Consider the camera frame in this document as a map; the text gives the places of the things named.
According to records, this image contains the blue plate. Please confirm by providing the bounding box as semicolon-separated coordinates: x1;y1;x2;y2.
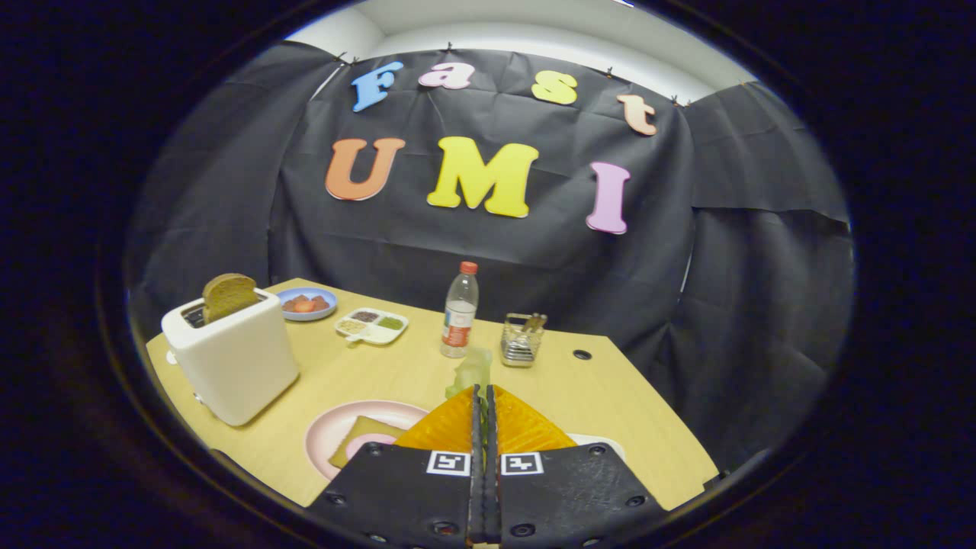
275;287;338;322

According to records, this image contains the black backdrop cloth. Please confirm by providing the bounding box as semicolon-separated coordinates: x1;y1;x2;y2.
126;40;853;470

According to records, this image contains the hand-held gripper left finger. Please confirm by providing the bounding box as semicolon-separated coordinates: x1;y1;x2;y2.
305;384;486;549

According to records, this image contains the white toaster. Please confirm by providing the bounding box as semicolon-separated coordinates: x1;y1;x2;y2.
160;288;300;427

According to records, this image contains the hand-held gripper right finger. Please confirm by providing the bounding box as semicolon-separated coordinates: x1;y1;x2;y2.
486;384;672;549

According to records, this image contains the flat brown bread slice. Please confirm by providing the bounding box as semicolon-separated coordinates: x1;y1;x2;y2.
329;416;407;469

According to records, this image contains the wire mesh holder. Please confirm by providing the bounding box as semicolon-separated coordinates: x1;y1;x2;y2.
500;313;547;368

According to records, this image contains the small white plate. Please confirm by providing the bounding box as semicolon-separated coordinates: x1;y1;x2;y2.
568;433;626;461

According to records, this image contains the clear bottle with red cap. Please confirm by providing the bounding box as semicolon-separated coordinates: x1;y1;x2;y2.
440;261;480;359

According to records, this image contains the green lettuce leaf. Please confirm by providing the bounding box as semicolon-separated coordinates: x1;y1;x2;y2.
445;347;494;401

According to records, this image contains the brown toast slice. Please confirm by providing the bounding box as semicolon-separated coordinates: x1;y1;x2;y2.
201;273;260;323

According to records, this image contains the white divided seasoning tray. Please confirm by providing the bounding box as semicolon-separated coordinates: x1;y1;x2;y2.
334;307;409;348

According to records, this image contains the pink plate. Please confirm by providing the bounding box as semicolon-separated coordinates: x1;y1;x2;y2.
304;400;430;481

